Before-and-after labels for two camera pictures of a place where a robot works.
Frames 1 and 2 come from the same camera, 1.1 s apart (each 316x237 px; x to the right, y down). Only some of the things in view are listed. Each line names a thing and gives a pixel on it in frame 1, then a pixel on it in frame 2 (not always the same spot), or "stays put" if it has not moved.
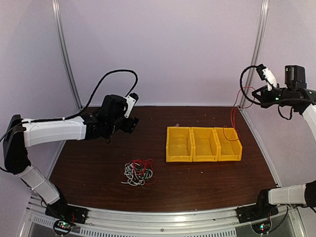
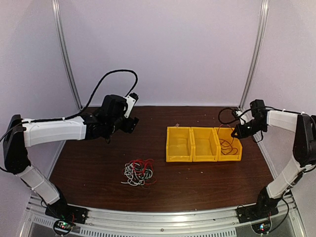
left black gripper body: [128, 127] stays put
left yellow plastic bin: [179, 144] stays put
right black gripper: [263, 98] to [241, 134]
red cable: [240, 107] to [225, 132]
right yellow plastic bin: [230, 148] stays put
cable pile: [139, 172] stays put
